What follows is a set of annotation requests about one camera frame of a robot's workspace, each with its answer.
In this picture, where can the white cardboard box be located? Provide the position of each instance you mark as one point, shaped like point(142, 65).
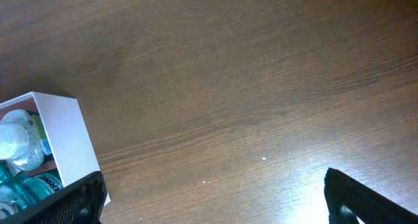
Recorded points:
point(72, 150)

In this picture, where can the green white soap box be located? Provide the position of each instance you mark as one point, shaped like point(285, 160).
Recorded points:
point(42, 134)

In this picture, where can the blue mouthwash bottle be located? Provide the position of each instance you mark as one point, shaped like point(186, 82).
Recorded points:
point(26, 190)

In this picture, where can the clear bottle with purple liquid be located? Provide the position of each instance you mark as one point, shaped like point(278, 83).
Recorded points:
point(21, 147)

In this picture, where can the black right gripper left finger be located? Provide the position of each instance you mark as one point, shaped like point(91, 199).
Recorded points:
point(80, 202)

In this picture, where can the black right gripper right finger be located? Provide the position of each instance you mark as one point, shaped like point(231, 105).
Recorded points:
point(349, 201)

